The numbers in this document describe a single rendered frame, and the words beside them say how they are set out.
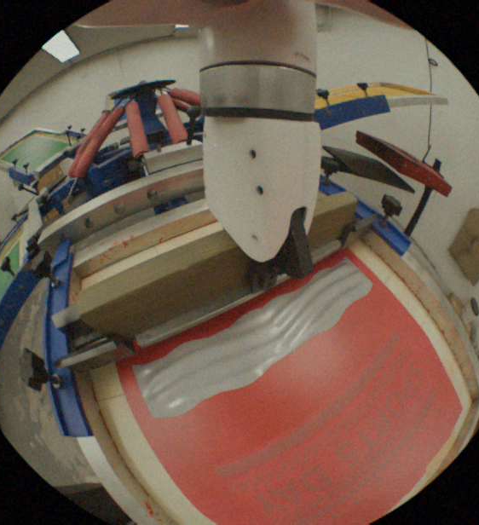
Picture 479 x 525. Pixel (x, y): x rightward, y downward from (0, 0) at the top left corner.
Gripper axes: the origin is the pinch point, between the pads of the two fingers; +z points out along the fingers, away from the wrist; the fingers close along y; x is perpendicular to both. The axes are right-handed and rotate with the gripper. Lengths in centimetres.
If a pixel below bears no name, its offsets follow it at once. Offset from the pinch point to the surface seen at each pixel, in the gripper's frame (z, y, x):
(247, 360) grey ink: 5.2, 8.2, -5.2
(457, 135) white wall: -56, 12, 200
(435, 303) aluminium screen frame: 3.4, 22.8, 25.2
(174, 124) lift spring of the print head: -9, -51, 5
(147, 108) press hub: -17, -81, 1
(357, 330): 5.9, 13.5, 8.9
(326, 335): 5.9, 11.0, 4.5
